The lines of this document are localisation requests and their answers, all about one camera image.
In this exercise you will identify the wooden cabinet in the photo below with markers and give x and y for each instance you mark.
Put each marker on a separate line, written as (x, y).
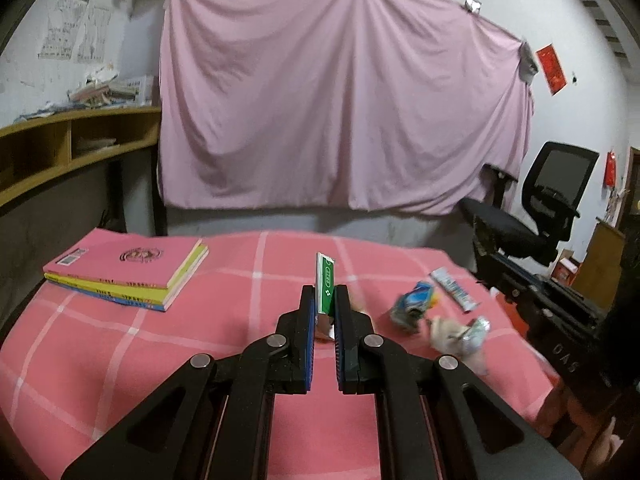
(599, 274)

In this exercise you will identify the red hanging ornament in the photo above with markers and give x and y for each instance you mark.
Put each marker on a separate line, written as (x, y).
(610, 170)

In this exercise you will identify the wooden wall shelf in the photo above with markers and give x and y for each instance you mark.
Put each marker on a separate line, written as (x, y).
(39, 151)

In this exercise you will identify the pink hanging sheet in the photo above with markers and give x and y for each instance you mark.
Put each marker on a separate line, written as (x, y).
(361, 104)

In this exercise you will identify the pink top book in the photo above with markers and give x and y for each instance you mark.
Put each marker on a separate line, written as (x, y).
(126, 259)

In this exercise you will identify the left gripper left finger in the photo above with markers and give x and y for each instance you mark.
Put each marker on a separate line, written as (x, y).
(211, 418)

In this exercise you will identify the red box on floor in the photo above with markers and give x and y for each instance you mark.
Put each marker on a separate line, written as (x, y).
(566, 268)

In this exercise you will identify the blue bottom book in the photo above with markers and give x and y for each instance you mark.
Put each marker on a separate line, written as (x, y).
(114, 300)

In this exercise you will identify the black office chair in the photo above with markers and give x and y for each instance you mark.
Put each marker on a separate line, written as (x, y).
(550, 195)

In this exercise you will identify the person's right hand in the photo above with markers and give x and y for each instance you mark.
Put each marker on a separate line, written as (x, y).
(591, 444)

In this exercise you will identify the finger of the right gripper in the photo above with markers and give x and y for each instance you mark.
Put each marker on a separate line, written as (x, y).
(505, 269)

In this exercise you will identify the pink checked tablecloth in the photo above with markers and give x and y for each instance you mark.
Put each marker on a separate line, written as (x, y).
(73, 365)

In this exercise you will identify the white toothpaste tube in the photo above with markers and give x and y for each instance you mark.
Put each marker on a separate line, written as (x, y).
(460, 296)

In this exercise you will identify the colourful wrapper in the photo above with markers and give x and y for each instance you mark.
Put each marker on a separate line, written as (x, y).
(411, 307)

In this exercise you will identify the yellow middle book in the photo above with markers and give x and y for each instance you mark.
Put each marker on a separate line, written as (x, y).
(160, 296)

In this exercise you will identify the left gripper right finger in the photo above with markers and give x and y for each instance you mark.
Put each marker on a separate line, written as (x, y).
(436, 419)

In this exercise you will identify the white silver foil packet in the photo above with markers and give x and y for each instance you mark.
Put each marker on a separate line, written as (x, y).
(469, 339)

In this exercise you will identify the green white paper box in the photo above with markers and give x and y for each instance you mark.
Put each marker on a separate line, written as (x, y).
(324, 293)

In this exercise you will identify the red paper wall poster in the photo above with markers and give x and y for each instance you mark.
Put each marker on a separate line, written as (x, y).
(552, 69)

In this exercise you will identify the white wall calendar sheets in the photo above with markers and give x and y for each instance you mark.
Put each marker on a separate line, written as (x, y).
(76, 31)

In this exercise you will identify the pile of papers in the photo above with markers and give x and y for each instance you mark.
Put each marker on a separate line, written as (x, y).
(103, 89)

